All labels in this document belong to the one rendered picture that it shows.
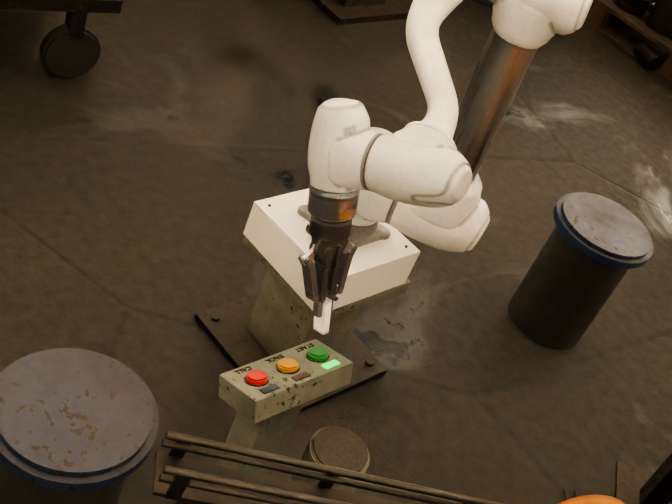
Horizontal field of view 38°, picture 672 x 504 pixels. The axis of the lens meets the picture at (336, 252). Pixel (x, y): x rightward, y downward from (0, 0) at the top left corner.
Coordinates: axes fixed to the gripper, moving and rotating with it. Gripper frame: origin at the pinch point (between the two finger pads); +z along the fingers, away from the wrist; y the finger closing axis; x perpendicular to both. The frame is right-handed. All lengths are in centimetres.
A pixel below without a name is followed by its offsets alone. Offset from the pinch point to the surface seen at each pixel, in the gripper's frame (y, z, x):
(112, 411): -32.8, 20.3, 20.4
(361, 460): -1.0, 23.9, -15.2
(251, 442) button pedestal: -12.1, 26.3, 3.8
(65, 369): -36, 16, 32
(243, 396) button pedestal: -19.2, 10.4, -1.5
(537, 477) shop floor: 86, 74, -2
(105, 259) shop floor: 16, 34, 106
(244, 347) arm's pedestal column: 33, 48, 63
